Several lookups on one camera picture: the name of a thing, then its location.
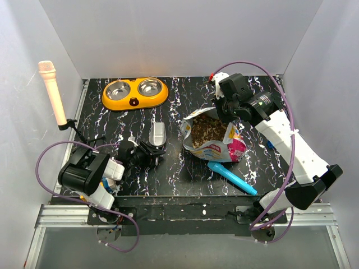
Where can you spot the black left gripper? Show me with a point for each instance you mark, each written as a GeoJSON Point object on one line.
{"type": "Point", "coordinates": [151, 154]}

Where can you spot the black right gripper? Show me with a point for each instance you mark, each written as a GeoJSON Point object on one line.
{"type": "Point", "coordinates": [227, 117]}

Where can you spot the metal food scoop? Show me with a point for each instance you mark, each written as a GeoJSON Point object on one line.
{"type": "Point", "coordinates": [157, 135]}

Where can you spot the pet food bag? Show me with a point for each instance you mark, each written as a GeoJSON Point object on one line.
{"type": "Point", "coordinates": [207, 138]}

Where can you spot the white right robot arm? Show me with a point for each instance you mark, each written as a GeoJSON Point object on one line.
{"type": "Point", "coordinates": [313, 176]}

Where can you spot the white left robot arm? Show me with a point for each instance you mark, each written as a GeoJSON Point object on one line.
{"type": "Point", "coordinates": [85, 169]}

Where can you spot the orange double pet bowl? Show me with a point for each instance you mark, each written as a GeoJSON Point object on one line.
{"type": "Point", "coordinates": [139, 93]}

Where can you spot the blue white toy brick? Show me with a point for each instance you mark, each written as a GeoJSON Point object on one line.
{"type": "Point", "coordinates": [110, 185]}

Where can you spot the blue white toy block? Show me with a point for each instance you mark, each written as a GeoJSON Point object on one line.
{"type": "Point", "coordinates": [270, 145]}

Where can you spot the blue toy microphone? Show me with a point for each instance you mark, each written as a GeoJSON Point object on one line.
{"type": "Point", "coordinates": [238, 182]}

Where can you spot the black microphone stand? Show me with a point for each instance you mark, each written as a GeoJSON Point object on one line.
{"type": "Point", "coordinates": [71, 123]}

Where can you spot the pink toy microphone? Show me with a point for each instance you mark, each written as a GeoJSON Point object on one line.
{"type": "Point", "coordinates": [48, 74]}

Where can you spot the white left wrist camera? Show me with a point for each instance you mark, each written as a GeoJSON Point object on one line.
{"type": "Point", "coordinates": [132, 139]}

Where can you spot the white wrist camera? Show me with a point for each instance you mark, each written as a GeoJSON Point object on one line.
{"type": "Point", "coordinates": [215, 79]}
{"type": "Point", "coordinates": [132, 139]}

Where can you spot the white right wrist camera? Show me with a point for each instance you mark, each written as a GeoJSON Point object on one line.
{"type": "Point", "coordinates": [215, 79]}

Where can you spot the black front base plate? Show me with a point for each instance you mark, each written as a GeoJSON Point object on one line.
{"type": "Point", "coordinates": [181, 215]}

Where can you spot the aluminium front rail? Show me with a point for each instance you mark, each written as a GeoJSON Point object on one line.
{"type": "Point", "coordinates": [54, 216]}

